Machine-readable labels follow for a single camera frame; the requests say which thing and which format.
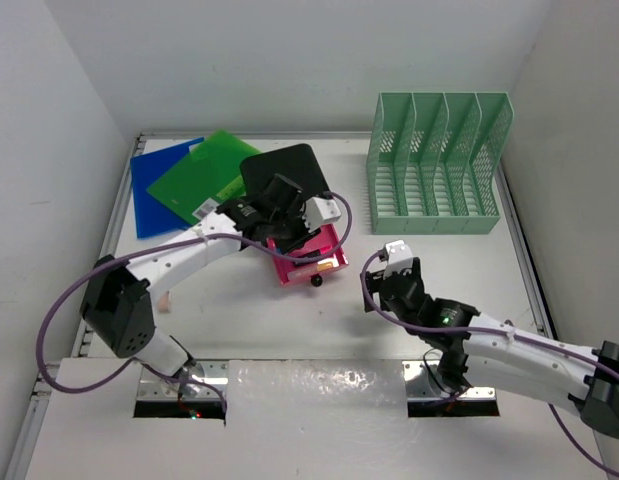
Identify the orange highlighter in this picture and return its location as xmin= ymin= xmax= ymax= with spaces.
xmin=317 ymin=259 xmax=339 ymax=272

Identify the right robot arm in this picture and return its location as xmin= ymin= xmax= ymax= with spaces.
xmin=360 ymin=258 xmax=619 ymax=440

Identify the blue plastic folder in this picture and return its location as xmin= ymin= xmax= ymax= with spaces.
xmin=129 ymin=137 xmax=206 ymax=240

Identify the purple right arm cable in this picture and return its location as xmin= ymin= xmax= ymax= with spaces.
xmin=359 ymin=249 xmax=619 ymax=479

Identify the pink top drawer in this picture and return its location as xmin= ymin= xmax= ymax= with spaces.
xmin=273 ymin=225 xmax=348 ymax=287

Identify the white front cover board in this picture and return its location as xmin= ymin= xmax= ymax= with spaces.
xmin=27 ymin=360 xmax=602 ymax=479

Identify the green file rack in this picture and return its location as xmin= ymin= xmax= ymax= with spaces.
xmin=366 ymin=92 xmax=514 ymax=235

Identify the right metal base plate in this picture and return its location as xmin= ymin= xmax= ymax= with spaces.
xmin=402 ymin=358 xmax=497 ymax=403

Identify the black drawer cabinet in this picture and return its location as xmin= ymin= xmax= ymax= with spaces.
xmin=240 ymin=143 xmax=331 ymax=199

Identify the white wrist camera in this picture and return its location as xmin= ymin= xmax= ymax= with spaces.
xmin=302 ymin=196 xmax=342 ymax=232
xmin=380 ymin=240 xmax=413 ymax=278

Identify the green plastic folder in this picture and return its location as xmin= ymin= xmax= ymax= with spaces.
xmin=147 ymin=130 xmax=259 ymax=225

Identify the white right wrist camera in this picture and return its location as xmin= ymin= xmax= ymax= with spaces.
xmin=380 ymin=240 xmax=413 ymax=278

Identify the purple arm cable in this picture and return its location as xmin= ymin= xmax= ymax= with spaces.
xmin=359 ymin=249 xmax=619 ymax=479
xmin=36 ymin=190 xmax=354 ymax=416

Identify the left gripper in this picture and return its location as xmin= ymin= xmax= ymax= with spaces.
xmin=269 ymin=200 xmax=319 ymax=255

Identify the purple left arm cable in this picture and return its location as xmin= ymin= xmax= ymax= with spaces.
xmin=36 ymin=190 xmax=354 ymax=416

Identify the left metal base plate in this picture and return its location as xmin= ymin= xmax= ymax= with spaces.
xmin=136 ymin=360 xmax=229 ymax=403

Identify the pink highlighter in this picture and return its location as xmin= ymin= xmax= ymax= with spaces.
xmin=293 ymin=244 xmax=332 ymax=259

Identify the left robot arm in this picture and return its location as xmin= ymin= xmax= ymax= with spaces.
xmin=81 ymin=175 xmax=341 ymax=379

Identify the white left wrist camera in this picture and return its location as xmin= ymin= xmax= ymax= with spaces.
xmin=302 ymin=196 xmax=342 ymax=232

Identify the metal base plate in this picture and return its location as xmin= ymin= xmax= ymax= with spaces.
xmin=136 ymin=360 xmax=229 ymax=403
xmin=402 ymin=358 xmax=497 ymax=403

